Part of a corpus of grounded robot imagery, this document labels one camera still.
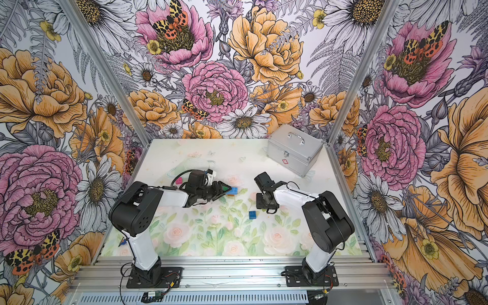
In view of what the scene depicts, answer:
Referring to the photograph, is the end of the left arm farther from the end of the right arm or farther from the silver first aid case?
the silver first aid case

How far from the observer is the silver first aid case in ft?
3.23

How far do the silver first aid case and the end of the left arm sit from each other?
36 cm

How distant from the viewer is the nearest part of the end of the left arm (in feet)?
2.56

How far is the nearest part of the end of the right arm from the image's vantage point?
69 centimetres

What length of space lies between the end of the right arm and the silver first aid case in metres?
0.27
